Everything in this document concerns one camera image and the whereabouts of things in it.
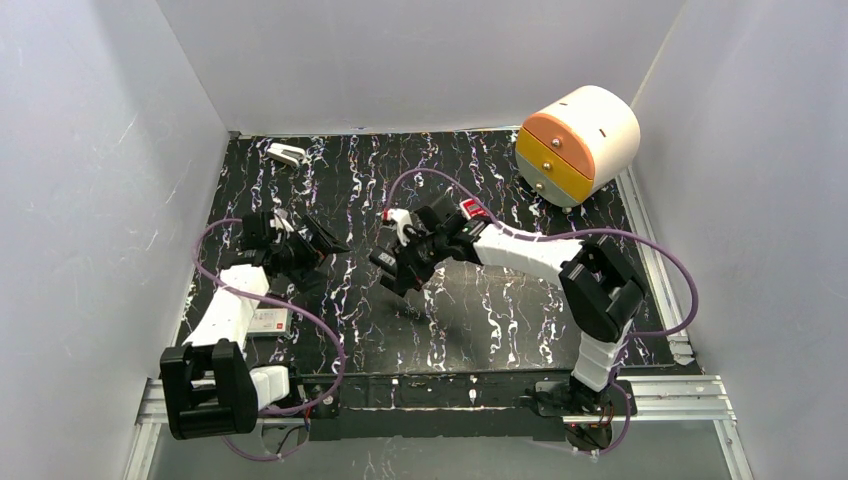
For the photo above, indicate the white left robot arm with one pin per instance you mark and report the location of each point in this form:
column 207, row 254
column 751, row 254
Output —
column 209, row 390

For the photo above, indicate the round orange drawer cabinet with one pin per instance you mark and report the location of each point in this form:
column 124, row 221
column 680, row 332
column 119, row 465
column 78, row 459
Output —
column 574, row 146

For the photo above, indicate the white battery box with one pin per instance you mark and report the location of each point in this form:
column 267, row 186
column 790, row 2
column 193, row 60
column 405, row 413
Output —
column 276, row 322

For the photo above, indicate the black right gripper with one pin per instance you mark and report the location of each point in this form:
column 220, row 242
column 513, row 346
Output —
column 411, row 252

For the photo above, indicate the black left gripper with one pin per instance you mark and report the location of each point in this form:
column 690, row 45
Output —
column 301, row 241

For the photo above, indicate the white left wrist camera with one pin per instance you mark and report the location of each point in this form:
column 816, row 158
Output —
column 282, row 220

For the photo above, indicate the white remote control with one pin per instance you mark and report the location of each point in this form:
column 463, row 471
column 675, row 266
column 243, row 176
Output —
column 471, row 209

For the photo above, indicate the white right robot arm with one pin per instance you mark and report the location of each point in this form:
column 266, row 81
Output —
column 601, row 287

